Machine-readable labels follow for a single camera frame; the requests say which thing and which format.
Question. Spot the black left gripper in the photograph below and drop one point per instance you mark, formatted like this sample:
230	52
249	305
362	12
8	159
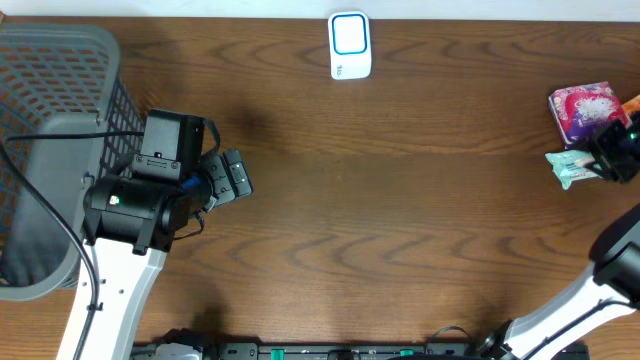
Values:
232	173

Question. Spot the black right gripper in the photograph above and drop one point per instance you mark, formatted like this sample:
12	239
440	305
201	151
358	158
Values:
605	146

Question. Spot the white orange small packet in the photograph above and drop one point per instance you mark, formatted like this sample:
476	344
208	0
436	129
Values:
632	106

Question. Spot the purple red snack packet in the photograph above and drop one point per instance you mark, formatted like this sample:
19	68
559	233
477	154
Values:
579	111

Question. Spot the teal wipes packet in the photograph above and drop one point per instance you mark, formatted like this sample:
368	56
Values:
570	166

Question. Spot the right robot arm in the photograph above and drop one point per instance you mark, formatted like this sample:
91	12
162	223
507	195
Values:
608	288

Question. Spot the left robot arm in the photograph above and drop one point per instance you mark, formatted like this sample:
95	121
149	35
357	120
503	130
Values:
131	226

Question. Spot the grey plastic basket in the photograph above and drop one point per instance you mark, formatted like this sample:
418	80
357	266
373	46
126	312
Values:
60	86

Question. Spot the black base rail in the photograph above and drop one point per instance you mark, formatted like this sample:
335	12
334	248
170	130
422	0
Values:
187	344

